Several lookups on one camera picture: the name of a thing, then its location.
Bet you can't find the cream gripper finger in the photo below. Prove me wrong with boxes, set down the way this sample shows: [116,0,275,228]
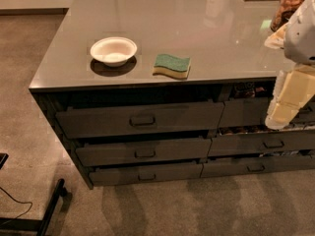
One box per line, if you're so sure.
[264,24,287,49]
[265,65,315,130]

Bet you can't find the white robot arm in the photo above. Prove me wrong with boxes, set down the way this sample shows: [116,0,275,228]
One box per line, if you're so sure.
[265,0,315,130]

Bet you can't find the grey drawer cabinet counter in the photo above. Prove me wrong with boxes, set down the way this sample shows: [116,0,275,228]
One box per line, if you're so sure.
[30,0,315,187]

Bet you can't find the glass snack jar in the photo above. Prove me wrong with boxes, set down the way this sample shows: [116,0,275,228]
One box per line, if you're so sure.
[270,0,304,31]

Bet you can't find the green yellow sponge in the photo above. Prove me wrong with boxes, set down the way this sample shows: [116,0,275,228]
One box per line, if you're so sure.
[153,54,191,80]

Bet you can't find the white paper bowl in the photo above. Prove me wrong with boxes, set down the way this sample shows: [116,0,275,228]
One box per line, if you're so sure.
[90,37,138,67]

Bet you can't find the black stand base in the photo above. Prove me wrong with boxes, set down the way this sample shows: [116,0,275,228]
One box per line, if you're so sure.
[0,152,69,236]

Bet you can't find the black floor cable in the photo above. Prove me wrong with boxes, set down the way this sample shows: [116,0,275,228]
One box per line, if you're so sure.
[0,186,33,228]

